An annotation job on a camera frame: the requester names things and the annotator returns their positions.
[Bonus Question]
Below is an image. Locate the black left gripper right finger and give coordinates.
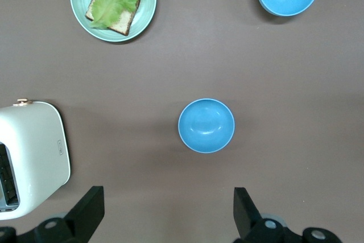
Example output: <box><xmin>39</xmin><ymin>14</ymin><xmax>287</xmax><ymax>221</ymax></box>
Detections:
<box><xmin>233</xmin><ymin>187</ymin><xmax>303</xmax><ymax>243</ymax></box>

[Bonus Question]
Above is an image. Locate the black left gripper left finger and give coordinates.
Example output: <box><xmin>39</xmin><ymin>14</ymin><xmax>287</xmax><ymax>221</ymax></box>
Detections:
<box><xmin>33</xmin><ymin>186</ymin><xmax>105</xmax><ymax>243</ymax></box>

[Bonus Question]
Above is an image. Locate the cream white toaster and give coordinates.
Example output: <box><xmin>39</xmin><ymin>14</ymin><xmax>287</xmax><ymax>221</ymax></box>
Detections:
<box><xmin>0</xmin><ymin>98</ymin><xmax>71</xmax><ymax>221</ymax></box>

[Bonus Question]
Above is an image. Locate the toast slice under lettuce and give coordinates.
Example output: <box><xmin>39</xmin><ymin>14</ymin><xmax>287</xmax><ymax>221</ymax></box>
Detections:
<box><xmin>85</xmin><ymin>0</ymin><xmax>143</xmax><ymax>36</ymax></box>

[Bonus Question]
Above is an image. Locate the light green plate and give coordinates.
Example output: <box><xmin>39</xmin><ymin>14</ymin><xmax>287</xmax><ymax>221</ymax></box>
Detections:
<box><xmin>69</xmin><ymin>0</ymin><xmax>158</xmax><ymax>43</ymax></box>

